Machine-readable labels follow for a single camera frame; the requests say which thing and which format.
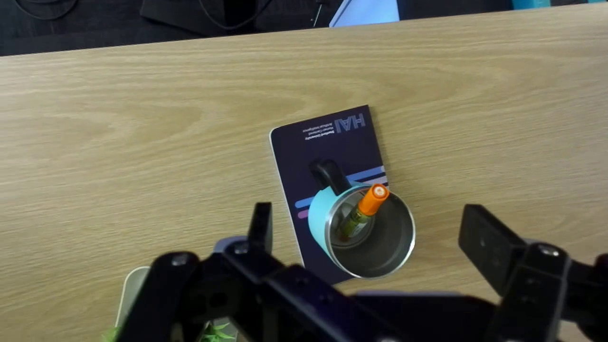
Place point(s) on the small green potted plant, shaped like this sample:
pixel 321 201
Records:
pixel 214 331

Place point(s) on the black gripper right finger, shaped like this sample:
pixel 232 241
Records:
pixel 539 285

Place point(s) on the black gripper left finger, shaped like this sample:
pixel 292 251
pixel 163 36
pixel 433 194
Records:
pixel 264 298

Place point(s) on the dark purple notebook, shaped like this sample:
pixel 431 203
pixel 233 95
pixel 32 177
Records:
pixel 327 152

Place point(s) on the white square plant tray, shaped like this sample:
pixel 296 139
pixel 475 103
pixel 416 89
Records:
pixel 129 289

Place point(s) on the teal mug black handle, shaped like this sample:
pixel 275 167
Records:
pixel 382 247

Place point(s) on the orange green marker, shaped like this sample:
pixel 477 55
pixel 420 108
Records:
pixel 361 215

